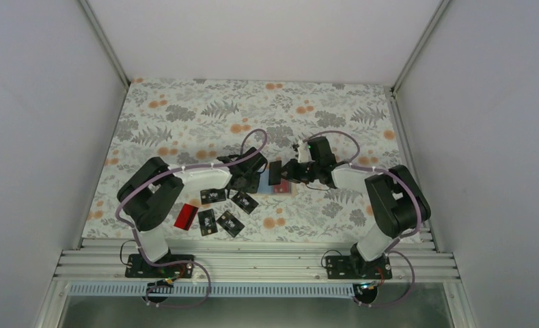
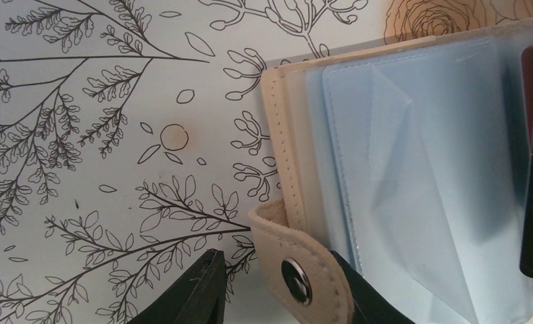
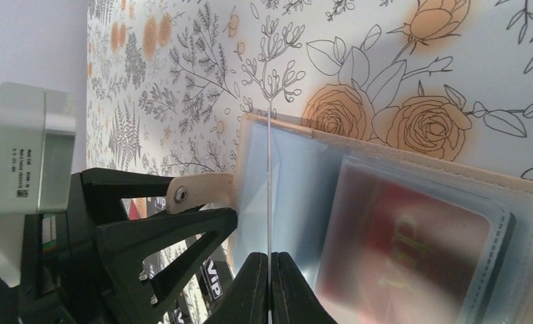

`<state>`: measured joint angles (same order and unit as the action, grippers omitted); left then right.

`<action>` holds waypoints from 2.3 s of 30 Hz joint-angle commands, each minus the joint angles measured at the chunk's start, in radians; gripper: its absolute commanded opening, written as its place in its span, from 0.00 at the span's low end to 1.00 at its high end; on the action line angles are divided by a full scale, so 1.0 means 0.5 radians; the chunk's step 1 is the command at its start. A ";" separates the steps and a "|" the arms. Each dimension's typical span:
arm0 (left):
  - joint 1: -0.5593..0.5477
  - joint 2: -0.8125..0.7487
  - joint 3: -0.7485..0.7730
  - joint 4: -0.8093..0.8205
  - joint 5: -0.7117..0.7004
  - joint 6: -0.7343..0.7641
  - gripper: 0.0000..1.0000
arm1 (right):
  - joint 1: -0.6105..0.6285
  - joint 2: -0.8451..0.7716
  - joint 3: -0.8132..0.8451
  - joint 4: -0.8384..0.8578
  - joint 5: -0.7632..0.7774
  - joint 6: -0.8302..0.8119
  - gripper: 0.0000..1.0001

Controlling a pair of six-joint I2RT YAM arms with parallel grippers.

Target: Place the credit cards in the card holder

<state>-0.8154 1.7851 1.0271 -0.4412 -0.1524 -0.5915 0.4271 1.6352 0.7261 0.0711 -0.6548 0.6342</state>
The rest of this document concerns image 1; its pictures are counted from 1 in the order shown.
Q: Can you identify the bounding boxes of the red card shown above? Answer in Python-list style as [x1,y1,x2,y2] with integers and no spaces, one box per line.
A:
[174,204,199,231]
[273,180,291,194]

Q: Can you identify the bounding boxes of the plain black card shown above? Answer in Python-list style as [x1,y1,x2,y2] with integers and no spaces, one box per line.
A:
[268,160,282,186]

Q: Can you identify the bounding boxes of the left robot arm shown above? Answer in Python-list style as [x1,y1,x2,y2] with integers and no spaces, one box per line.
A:
[115,148,268,277]

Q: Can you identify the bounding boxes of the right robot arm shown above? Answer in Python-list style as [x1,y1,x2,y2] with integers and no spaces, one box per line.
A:
[268,136,431,278]

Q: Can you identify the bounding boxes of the black card small top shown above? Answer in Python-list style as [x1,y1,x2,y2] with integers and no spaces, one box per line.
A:
[231,191,259,215]

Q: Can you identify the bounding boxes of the black VIP card top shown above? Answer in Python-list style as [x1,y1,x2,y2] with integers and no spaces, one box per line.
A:
[200,189,227,204]

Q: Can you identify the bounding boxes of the black card bottom centre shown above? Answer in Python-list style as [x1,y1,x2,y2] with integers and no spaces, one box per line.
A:
[217,210,245,238]

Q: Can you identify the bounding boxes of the black VIP card lower-left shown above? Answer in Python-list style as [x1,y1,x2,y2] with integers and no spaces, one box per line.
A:
[197,209,218,236]

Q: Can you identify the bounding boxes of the floral table mat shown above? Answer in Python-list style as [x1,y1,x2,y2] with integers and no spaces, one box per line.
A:
[83,79,402,243]

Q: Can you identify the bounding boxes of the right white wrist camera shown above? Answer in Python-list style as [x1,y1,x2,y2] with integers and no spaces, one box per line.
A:
[292,140,312,163]

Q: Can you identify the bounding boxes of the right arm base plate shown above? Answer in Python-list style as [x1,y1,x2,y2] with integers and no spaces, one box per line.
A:
[324,256,393,280]

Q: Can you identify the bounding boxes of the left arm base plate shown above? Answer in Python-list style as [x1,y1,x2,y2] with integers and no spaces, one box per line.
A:
[124,254,194,279]

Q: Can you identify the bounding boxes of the aluminium rail frame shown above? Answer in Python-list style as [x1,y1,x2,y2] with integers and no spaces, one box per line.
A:
[53,238,460,283]

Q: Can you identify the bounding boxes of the grey cable duct strip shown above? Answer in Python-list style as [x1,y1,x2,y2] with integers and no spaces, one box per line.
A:
[67,282,354,299]

